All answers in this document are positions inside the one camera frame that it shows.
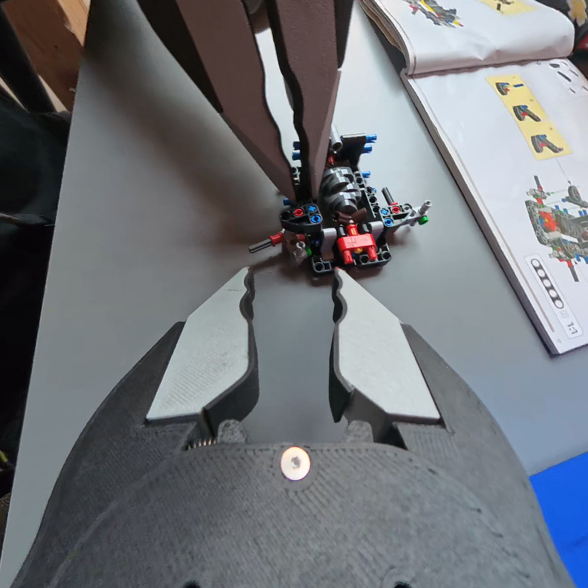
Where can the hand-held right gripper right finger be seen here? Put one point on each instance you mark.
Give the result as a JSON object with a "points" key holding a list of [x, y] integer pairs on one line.
{"points": [[381, 367]]}

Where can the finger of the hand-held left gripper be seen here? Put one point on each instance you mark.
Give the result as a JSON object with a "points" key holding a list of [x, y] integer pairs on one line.
{"points": [[317, 69], [234, 82]]}

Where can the black frame lego assembly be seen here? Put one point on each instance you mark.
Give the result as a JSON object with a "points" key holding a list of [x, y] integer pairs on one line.
{"points": [[353, 241]]}

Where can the black chair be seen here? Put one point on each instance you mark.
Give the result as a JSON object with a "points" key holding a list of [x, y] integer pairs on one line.
{"points": [[23, 59]]}

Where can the open lego instruction booklet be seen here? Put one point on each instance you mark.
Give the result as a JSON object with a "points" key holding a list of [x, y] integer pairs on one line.
{"points": [[482, 138]]}

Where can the black angled lego piece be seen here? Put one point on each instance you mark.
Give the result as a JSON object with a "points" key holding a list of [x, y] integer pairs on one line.
{"points": [[298, 223]]}

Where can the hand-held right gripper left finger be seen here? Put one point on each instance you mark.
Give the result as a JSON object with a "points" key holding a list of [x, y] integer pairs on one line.
{"points": [[206, 363]]}

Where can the blue plastic bin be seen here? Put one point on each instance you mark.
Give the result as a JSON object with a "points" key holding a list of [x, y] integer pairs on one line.
{"points": [[562, 528]]}

